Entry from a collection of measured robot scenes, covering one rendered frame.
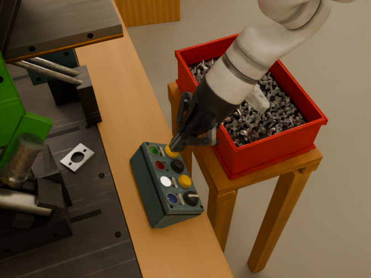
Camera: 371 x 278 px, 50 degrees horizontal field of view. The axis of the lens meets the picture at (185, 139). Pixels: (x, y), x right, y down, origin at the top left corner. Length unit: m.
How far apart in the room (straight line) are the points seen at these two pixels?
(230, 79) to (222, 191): 0.32
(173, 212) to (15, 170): 0.25
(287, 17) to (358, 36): 2.09
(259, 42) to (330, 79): 1.74
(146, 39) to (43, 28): 1.75
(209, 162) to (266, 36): 0.37
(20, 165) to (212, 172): 0.42
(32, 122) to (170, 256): 0.31
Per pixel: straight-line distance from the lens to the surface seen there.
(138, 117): 0.84
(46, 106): 0.90
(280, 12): 0.57
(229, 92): 0.62
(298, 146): 0.89
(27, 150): 0.59
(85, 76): 0.78
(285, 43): 0.61
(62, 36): 0.68
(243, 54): 0.60
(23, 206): 0.66
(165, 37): 2.44
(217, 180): 0.86
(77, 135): 0.83
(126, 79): 0.91
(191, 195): 0.68
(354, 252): 1.78
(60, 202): 0.67
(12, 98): 0.59
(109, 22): 0.69
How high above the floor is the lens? 1.54
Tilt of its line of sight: 54 degrees down
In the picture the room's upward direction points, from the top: straight up
